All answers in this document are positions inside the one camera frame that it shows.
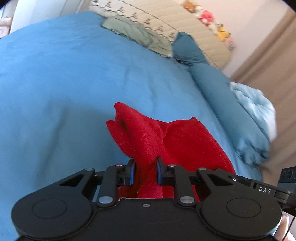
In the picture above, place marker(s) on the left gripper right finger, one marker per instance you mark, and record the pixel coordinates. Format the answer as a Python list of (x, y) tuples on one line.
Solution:
[(230, 206)]

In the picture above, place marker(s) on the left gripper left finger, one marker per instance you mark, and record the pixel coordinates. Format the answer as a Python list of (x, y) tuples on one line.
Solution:
[(62, 209)]

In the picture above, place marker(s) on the red knit garment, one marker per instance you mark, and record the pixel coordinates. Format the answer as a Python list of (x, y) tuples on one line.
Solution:
[(182, 142)]

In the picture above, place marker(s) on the teal rolled duvet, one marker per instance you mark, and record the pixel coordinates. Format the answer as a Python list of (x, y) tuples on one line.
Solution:
[(249, 142)]

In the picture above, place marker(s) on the light blue blanket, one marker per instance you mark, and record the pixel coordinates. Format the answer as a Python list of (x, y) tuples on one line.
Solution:
[(259, 108)]

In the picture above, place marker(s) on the beige curtain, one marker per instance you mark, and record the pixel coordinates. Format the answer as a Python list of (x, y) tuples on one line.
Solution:
[(271, 68)]

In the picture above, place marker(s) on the blue bed sheet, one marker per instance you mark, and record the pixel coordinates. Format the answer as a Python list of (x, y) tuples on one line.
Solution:
[(60, 79)]

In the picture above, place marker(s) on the light pink plush toy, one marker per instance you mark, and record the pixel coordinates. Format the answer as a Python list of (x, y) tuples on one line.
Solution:
[(230, 44)]

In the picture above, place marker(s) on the yellow plush toy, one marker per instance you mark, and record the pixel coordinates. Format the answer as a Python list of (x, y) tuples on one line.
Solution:
[(222, 34)]

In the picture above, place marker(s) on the dark teal pillow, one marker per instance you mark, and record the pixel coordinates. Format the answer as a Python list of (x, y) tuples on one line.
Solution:
[(186, 50)]

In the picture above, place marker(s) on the cream white plush toy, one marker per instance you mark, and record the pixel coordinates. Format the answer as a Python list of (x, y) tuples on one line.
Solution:
[(214, 26)]

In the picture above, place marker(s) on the green pillow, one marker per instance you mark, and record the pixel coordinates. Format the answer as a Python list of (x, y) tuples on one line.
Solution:
[(139, 34)]

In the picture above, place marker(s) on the white wardrobe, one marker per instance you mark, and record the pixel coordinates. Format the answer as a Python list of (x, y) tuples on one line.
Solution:
[(29, 12)]

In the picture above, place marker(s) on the brown plush toy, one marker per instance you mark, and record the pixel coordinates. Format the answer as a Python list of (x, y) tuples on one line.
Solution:
[(190, 6)]

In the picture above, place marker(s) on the beige quilted headboard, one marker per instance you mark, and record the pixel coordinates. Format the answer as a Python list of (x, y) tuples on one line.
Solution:
[(167, 18)]

